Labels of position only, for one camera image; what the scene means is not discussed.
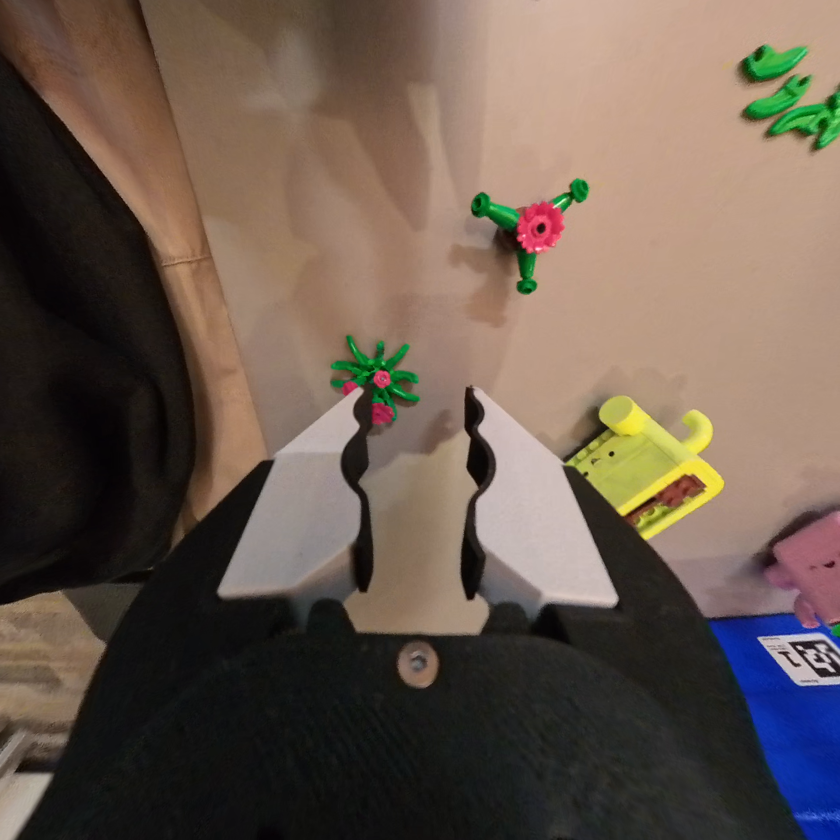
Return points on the pink toy flower green stems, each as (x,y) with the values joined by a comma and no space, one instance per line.
(539,226)

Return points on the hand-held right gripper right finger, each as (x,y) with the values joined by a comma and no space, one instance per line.
(538,525)

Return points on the scattered green toy leaves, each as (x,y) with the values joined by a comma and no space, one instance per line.
(768,64)

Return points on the green spiky toy plant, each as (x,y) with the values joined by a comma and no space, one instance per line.
(380,379)

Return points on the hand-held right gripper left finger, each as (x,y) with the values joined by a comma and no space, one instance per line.
(295,518)

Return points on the tan trousers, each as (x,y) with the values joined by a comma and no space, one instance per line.
(190,229)

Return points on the pink toy flower pot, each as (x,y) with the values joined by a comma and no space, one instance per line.
(810,564)

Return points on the person's black clothing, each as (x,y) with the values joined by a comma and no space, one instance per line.
(79,361)

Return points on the yellow-green toy flower pot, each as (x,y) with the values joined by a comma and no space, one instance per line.
(643,459)

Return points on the blue plastic bin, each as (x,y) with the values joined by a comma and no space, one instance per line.
(774,735)

